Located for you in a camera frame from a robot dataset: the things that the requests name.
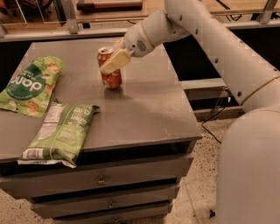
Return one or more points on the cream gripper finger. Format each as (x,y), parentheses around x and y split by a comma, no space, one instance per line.
(117,60)
(119,44)

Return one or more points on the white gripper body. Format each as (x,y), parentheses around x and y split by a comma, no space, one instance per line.
(135,41)

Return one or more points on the red coke can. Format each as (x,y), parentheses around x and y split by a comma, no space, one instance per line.
(110,79)

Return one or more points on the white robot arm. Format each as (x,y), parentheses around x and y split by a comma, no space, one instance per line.
(248,183)

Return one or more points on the green jalapeno chip bag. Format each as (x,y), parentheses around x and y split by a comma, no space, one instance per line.
(61,136)

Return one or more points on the green chip bag front up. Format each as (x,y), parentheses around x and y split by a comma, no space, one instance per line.
(30,91)

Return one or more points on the dark tray on shelf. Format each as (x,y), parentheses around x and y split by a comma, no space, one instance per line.
(109,5)

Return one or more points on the grey drawer cabinet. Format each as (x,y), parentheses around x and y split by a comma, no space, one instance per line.
(149,116)

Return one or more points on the middle drawer with knob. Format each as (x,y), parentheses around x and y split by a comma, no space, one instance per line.
(106,201)

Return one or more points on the drawer with knob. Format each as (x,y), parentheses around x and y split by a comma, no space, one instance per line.
(67,180)
(106,201)
(118,216)

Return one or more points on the top drawer with knob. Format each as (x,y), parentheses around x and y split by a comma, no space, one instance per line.
(67,180)

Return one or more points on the bottom drawer with knob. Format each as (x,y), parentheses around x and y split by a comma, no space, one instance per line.
(118,216)

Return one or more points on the metal railing frame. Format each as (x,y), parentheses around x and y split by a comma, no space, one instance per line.
(73,24)

